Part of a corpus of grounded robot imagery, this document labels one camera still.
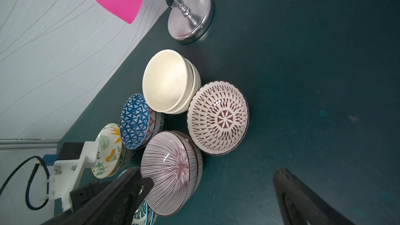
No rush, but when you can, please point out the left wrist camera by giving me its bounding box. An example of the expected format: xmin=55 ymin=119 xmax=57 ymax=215
xmin=48 ymin=141 xmax=99 ymax=212

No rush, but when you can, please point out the cream bowl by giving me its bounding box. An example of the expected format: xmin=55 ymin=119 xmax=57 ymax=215
xmin=168 ymin=59 xmax=202 ymax=115
xmin=142 ymin=50 xmax=193 ymax=113

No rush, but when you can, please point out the yellow flower bowl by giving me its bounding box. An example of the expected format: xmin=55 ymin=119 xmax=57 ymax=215
xmin=92 ymin=123 xmax=122 ymax=179

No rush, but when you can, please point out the green leaf bowl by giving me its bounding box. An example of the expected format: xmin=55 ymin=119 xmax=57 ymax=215
xmin=117 ymin=168 xmax=157 ymax=225

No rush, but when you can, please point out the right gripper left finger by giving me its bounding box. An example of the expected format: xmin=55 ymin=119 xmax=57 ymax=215
xmin=44 ymin=168 xmax=142 ymax=225

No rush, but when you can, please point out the pink striped bowl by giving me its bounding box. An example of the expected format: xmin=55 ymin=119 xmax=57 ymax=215
xmin=141 ymin=131 xmax=199 ymax=217

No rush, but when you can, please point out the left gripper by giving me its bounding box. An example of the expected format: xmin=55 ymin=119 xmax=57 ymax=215
xmin=69 ymin=176 xmax=154 ymax=213

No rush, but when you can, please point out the chrome glass holder stand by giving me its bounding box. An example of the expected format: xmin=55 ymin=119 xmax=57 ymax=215
xmin=165 ymin=0 xmax=215 ymax=44

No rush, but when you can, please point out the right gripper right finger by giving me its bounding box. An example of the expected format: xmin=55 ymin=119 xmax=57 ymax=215
xmin=273 ymin=168 xmax=353 ymax=225

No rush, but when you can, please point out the brown lattice bowl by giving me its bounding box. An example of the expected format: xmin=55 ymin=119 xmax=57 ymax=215
xmin=186 ymin=81 xmax=250 ymax=156

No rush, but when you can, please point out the blue triangle bowl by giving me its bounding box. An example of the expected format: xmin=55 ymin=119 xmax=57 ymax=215
xmin=119 ymin=93 xmax=150 ymax=150

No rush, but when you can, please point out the cream bowl front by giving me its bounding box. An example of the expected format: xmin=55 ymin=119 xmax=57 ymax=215
xmin=142 ymin=50 xmax=193 ymax=113

